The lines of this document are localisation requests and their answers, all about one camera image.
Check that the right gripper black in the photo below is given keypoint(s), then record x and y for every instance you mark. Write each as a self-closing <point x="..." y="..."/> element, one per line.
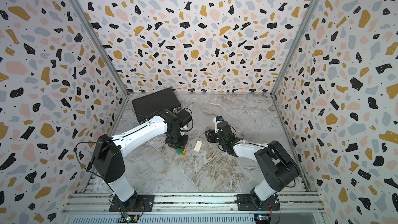
<point x="211" y="132"/>

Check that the white lego brick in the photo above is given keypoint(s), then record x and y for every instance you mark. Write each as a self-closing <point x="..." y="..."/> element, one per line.
<point x="198" y="146"/>

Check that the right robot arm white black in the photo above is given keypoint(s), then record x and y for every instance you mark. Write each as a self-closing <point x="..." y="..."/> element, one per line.
<point x="278" y="168"/>

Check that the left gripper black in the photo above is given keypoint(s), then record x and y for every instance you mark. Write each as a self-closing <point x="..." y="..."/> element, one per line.
<point x="182" y="145"/>

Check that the aluminium mounting rail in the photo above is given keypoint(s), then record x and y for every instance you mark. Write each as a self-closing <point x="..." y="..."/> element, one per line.
<point x="196" y="208"/>

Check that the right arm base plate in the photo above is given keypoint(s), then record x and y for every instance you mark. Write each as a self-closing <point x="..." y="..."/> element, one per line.
<point x="250" y="202"/>

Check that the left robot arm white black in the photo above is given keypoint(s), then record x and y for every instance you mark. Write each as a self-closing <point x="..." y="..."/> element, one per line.
<point x="109" y="152"/>

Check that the black briefcase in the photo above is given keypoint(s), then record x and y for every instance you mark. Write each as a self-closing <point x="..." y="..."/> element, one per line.
<point x="147" y="106"/>

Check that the green lego brick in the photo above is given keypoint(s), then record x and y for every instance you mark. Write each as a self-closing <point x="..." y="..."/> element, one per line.
<point x="180" y="150"/>

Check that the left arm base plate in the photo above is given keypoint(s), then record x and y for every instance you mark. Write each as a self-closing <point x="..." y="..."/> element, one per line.
<point x="136" y="203"/>

